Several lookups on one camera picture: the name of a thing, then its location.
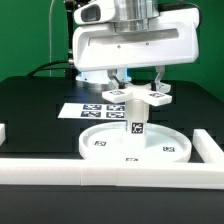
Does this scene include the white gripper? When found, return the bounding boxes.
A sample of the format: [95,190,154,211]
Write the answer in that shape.
[73,8,199,90]

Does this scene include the white cross-shaped table base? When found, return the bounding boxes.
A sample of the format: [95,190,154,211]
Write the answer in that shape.
[102,84,172,106]

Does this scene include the white round table top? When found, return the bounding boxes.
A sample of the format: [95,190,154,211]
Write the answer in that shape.
[79,122,192,163]

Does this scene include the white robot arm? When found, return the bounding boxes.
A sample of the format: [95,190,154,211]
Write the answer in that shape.
[72,0,201,90]

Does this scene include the white marker sheet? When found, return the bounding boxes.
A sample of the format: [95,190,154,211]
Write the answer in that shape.
[58,103,125,120]

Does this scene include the white left fence block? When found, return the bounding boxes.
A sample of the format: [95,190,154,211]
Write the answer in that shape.
[0,123,6,146]

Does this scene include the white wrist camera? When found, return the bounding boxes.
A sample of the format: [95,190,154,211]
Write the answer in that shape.
[74,0,115,25]

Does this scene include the grey flexible conduit cable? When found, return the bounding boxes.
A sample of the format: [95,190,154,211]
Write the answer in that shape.
[48,0,57,78]

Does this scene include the black cables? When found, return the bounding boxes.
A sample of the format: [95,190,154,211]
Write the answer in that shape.
[26,59,76,78]

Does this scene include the white right fence rail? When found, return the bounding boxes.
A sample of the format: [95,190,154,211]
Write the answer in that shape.
[193,129,224,164]

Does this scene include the white fence rail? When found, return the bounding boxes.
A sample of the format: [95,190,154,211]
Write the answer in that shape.
[0,158,224,189]
[193,129,224,164]

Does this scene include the white front fence rail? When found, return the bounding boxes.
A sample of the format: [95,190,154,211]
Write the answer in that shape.
[0,158,224,189]

